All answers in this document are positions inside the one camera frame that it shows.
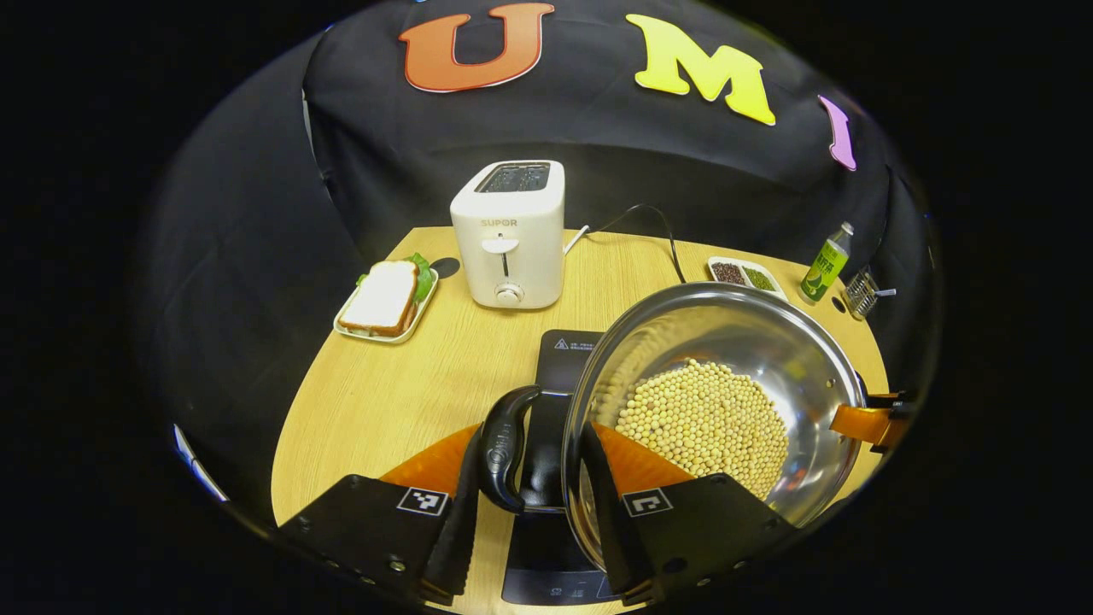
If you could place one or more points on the green tea bottle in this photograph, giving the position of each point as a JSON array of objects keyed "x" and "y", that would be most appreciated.
[{"x": 824, "y": 269}]

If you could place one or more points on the toast sandwich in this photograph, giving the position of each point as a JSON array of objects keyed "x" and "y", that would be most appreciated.
[{"x": 380, "y": 299}]

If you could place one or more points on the pile of soybeans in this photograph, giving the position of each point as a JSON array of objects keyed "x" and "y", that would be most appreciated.
[{"x": 709, "y": 427}]

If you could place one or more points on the white divided dish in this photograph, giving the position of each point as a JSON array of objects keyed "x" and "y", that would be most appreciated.
[{"x": 751, "y": 290}]

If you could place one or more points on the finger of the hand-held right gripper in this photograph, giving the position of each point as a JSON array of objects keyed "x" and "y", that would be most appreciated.
[{"x": 862, "y": 423}]

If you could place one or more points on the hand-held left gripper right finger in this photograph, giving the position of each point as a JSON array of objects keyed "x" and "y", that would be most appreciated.
[{"x": 610, "y": 521}]

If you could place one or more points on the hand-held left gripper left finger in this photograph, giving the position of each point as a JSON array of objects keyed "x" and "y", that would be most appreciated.
[{"x": 457, "y": 530}]

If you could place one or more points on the stainless steel pot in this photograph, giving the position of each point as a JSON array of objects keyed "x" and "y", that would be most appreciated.
[{"x": 726, "y": 333}]

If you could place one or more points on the black induction cooktop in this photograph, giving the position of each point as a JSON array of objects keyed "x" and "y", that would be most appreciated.
[{"x": 546, "y": 555}]

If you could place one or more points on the white toaster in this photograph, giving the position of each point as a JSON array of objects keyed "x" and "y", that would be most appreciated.
[{"x": 512, "y": 256}]

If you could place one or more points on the black backdrop cloth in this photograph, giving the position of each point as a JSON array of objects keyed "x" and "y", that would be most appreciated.
[{"x": 256, "y": 256}]

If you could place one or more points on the white rectangular plate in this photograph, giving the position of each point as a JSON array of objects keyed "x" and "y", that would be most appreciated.
[{"x": 418, "y": 318}]

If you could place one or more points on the black table grommet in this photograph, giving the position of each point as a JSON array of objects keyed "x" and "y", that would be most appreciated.
[
  {"x": 838, "y": 304},
  {"x": 447, "y": 267}
]

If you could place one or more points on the small heap of green beans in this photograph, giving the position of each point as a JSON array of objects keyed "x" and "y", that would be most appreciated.
[{"x": 759, "y": 278}]

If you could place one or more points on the small heap of red beans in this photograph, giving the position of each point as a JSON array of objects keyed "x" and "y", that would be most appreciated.
[{"x": 727, "y": 273}]

